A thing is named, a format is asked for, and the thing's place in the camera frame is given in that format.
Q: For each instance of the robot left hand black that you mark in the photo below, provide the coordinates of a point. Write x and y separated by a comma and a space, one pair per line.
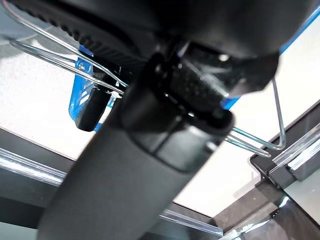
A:
155, 155

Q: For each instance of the blue plastic shopping basket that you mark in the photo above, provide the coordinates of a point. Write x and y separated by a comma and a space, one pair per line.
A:
75, 100

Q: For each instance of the black low display stand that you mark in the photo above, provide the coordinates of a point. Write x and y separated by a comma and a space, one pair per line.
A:
282, 175

